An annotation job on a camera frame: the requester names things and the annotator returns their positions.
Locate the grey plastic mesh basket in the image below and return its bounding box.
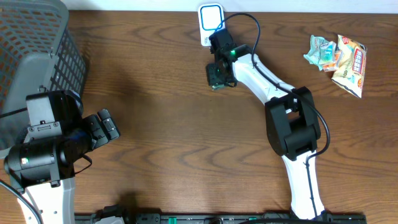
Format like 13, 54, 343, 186
1, 0, 88, 157

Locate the small teal tissue pack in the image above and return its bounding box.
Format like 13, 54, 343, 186
318, 41, 336, 70

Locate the orange tissue pack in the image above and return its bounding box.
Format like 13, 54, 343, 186
323, 50, 344, 72

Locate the large white snack bag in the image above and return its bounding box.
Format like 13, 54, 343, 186
331, 35, 368, 98

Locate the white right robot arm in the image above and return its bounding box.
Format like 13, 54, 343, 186
206, 44, 325, 220

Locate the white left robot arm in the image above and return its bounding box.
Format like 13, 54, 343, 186
4, 109, 127, 223

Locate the white barcode scanner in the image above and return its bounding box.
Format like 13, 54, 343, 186
198, 3, 225, 47

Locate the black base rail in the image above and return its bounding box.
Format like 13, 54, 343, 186
74, 205, 368, 224

